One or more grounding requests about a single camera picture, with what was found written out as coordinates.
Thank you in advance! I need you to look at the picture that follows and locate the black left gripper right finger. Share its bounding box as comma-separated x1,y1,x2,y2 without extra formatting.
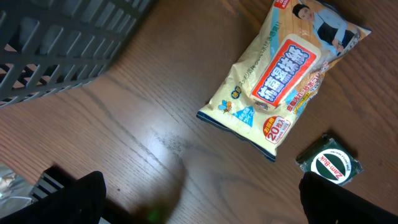
298,172,397,224

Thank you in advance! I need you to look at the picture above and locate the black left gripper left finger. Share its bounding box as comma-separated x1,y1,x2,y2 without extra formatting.
1,171,106,224

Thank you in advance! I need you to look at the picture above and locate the green Zam-Buk box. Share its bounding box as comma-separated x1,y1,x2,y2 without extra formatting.
296,134,363,186

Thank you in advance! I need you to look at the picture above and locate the yellow snack bag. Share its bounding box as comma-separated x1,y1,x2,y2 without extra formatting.
197,0,371,161

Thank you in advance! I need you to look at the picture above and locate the dark grey plastic basket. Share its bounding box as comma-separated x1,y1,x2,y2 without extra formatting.
1,0,155,108

